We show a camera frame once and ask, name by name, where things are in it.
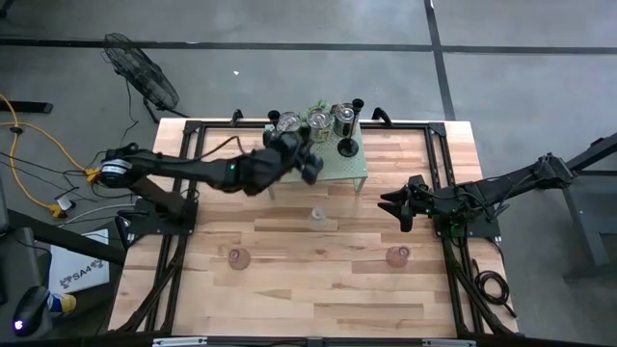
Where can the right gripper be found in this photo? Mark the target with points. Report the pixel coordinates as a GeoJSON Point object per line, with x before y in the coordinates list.
{"type": "Point", "coordinates": [423, 202]}

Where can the pink ribbed glass candle holder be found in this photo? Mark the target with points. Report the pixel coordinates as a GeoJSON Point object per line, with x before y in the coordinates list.
{"type": "Point", "coordinates": [397, 256]}
{"type": "Point", "coordinates": [239, 258]}

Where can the black metal stand frame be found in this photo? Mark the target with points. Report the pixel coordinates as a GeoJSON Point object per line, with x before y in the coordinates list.
{"type": "Point", "coordinates": [582, 221]}

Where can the yellow and blue object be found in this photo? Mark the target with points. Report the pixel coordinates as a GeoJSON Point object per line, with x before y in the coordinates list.
{"type": "Point", "coordinates": [65, 303]}

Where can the black computer mouse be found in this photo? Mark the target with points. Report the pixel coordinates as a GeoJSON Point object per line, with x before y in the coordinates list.
{"type": "Point", "coordinates": [31, 308]}

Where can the clear ribbed glass candle holder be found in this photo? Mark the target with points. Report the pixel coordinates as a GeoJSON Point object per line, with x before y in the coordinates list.
{"type": "Point", "coordinates": [318, 219]}

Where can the green potted plant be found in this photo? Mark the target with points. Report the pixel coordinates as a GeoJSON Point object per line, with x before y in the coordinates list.
{"type": "Point", "coordinates": [322, 104]}

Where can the white printed cardboard box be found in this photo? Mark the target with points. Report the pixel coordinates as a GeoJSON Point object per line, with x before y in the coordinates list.
{"type": "Point", "coordinates": [79, 260]}

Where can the black floor fan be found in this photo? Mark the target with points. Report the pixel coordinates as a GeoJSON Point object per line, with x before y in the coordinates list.
{"type": "Point", "coordinates": [144, 77]}

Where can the black desk frame bar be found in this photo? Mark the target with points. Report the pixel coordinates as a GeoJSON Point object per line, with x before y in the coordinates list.
{"type": "Point", "coordinates": [62, 238]}

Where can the green perforated metal shelf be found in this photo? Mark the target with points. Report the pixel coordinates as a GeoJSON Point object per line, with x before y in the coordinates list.
{"type": "Point", "coordinates": [337, 168]}

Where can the black flat floor bar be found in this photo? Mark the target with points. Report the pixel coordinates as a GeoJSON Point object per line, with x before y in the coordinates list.
{"type": "Point", "coordinates": [29, 107]}

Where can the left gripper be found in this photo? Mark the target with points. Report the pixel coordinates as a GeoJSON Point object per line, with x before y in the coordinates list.
{"type": "Point", "coordinates": [267, 171]}

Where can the silver aluminium bracket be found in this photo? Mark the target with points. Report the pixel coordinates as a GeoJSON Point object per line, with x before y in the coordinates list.
{"type": "Point", "coordinates": [448, 343]}
{"type": "Point", "coordinates": [180, 341]}

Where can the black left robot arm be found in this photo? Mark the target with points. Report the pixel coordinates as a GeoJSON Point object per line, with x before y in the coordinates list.
{"type": "Point", "coordinates": [169, 166]}

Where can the silver tin candle with tag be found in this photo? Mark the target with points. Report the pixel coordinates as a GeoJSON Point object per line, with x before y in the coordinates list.
{"type": "Point", "coordinates": [344, 115]}
{"type": "Point", "coordinates": [319, 119]}
{"type": "Point", "coordinates": [289, 121]}

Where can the white power adapter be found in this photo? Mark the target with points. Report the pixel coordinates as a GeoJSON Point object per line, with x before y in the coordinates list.
{"type": "Point", "coordinates": [65, 203]}

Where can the black table edge clamp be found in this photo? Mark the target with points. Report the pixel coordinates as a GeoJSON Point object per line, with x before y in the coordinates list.
{"type": "Point", "coordinates": [381, 114]}
{"type": "Point", "coordinates": [236, 116]}

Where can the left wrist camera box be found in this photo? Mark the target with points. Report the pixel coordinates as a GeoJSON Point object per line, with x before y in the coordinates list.
{"type": "Point", "coordinates": [276, 142]}

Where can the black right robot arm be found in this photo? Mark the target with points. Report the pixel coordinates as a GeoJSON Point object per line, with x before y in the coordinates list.
{"type": "Point", "coordinates": [506, 185]}

